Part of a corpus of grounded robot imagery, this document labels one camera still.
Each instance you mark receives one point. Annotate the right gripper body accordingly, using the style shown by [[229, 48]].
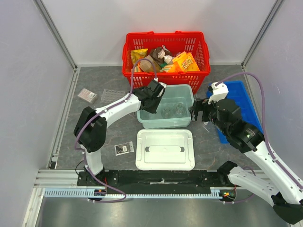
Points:
[[198, 110]]

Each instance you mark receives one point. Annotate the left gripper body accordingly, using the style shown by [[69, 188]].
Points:
[[153, 107]]

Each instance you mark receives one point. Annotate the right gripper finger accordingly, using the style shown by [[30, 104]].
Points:
[[194, 113], [198, 104]]

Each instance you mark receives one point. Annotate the small glass vial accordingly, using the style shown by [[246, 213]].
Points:
[[166, 112]]

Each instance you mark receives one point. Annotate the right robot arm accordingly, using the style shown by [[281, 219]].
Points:
[[284, 192]]

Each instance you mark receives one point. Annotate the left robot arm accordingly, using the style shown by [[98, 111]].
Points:
[[91, 128]]

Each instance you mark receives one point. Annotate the light teal plastic bin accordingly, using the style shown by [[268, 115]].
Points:
[[174, 94]]

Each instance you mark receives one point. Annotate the blue compartment tray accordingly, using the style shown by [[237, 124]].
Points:
[[238, 93]]

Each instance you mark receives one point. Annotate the brown cardboard box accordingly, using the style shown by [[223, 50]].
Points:
[[146, 66]]

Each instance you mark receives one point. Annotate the clear test tube rack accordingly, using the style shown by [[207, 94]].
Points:
[[109, 96]]

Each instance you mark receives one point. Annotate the white pump bottle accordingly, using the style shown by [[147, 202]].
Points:
[[168, 59]]

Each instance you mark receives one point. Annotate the orange Scrub Daddy box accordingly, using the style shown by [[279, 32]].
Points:
[[185, 62]]

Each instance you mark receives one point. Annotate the yellow snack bag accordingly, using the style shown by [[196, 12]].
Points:
[[138, 54]]

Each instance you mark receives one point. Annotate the red plastic shopping basket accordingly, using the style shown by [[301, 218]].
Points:
[[179, 41]]

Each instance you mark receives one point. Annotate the white bin lid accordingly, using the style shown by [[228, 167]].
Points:
[[165, 149]]

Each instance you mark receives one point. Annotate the black powder sachet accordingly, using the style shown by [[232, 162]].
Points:
[[124, 148]]

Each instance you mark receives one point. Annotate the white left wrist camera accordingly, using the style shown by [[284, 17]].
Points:
[[160, 88]]

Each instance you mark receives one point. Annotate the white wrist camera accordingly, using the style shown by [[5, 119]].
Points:
[[218, 92], [160, 88]]

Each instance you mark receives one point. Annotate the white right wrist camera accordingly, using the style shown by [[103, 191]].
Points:
[[218, 92]]

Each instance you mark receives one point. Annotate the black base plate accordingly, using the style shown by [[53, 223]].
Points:
[[141, 177]]

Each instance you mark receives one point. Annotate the slotted cable duct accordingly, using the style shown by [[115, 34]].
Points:
[[95, 194]]

